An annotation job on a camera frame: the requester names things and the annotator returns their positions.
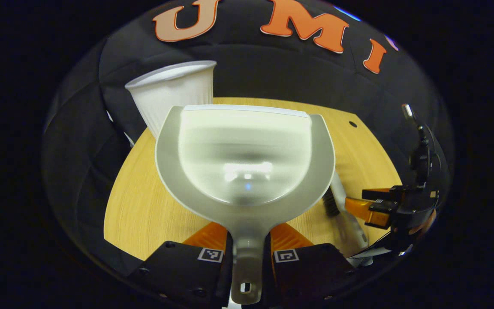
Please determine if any small white broom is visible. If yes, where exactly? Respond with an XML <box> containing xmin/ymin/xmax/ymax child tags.
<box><xmin>322</xmin><ymin>171</ymin><xmax>370</xmax><ymax>258</ymax></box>

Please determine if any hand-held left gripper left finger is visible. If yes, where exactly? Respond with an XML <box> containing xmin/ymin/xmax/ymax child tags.
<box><xmin>128</xmin><ymin>221</ymin><xmax>233</xmax><ymax>309</ymax></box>

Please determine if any white ribbed garbage bin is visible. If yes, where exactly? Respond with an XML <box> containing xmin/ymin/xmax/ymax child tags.
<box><xmin>125</xmin><ymin>60</ymin><xmax>217</xmax><ymax>140</ymax></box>

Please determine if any white plastic dustpan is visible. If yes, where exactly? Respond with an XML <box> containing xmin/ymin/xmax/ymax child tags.
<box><xmin>155</xmin><ymin>104</ymin><xmax>336</xmax><ymax>305</ymax></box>

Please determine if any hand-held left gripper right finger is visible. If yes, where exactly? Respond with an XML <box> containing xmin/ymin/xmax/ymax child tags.
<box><xmin>262</xmin><ymin>222</ymin><xmax>359</xmax><ymax>309</ymax></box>

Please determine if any black metal stand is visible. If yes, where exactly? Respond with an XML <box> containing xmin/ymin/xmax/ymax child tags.
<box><xmin>401</xmin><ymin>103</ymin><xmax>435</xmax><ymax>187</ymax></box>

